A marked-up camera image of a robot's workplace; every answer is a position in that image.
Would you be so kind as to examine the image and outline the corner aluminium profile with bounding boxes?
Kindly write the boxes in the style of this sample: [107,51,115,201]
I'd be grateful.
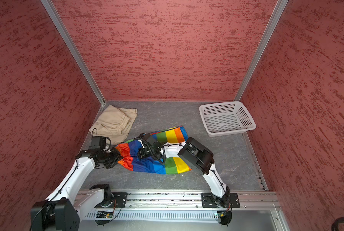
[41,0,106,106]
[234,0,288,101]

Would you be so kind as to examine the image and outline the beige drawstring shorts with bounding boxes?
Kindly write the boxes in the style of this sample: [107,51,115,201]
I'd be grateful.
[89,105,138,145]

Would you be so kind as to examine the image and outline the aluminium mounting rail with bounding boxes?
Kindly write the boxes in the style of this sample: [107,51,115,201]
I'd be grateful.
[124,190,282,211]

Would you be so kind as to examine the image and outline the white perforated plastic basket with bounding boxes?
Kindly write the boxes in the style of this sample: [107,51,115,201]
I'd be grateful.
[199,101,257,137]

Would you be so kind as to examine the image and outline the left small circuit board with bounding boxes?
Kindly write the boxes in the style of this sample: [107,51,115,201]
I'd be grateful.
[95,211,114,219]

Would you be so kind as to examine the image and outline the white slotted cable duct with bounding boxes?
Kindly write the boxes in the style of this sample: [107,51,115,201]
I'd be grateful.
[84,210,218,223]

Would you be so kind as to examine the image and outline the small circuit board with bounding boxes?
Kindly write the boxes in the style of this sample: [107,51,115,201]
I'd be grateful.
[95,211,114,219]
[216,211,232,220]

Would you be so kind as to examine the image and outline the colourful blue orange shorts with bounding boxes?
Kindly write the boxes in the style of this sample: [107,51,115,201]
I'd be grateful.
[116,126,191,175]

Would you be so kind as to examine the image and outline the left corner aluminium profile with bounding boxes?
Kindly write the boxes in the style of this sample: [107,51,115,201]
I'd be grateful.
[41,0,106,106]

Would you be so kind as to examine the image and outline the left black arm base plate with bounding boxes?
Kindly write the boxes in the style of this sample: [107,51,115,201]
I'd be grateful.
[100,192,128,208]

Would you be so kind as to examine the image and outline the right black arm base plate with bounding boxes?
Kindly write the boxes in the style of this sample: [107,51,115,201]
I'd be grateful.
[201,192,240,208]

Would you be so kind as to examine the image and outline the right corner aluminium profile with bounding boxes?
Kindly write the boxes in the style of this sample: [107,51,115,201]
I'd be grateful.
[234,0,288,101]

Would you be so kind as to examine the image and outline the black cable loop corner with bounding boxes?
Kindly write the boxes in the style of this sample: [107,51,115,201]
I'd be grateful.
[331,216,344,231]

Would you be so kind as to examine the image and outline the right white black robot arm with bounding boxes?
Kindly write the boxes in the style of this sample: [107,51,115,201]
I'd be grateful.
[136,134,231,210]

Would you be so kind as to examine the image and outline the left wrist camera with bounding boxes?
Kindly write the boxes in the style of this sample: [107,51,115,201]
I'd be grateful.
[89,136,111,152]

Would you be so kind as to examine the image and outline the right small circuit board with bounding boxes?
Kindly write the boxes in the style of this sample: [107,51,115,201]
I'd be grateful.
[216,211,232,220]

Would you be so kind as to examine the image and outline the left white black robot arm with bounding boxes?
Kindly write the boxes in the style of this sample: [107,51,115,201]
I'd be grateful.
[30,148,127,231]

